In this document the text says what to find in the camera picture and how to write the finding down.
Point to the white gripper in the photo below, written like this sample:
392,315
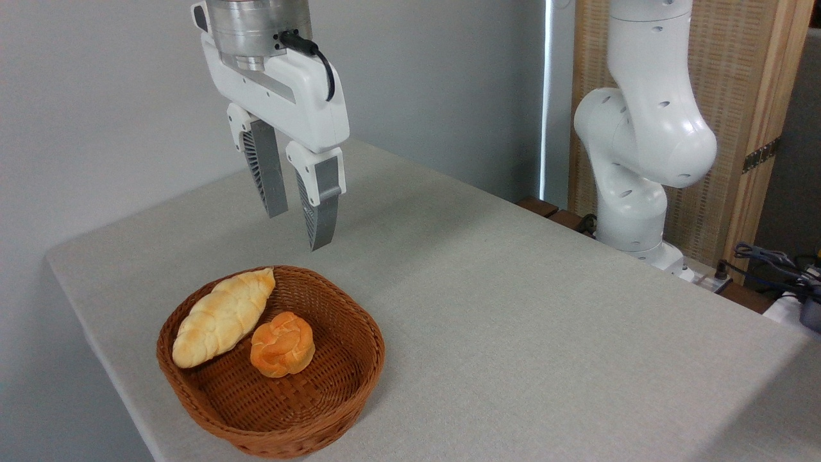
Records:
301,102

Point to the long braided bread loaf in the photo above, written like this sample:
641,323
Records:
218,321

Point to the round knotted bread roll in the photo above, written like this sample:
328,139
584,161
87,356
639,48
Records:
283,345

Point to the brown wicker basket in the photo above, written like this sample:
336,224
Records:
308,410

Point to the brown wooden base board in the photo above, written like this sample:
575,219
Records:
551,213

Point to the grey tablecloth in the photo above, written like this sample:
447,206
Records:
545,353

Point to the wooden rattan folding screen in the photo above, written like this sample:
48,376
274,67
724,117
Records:
737,64

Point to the dark metal screen hinge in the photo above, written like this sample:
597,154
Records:
762,155

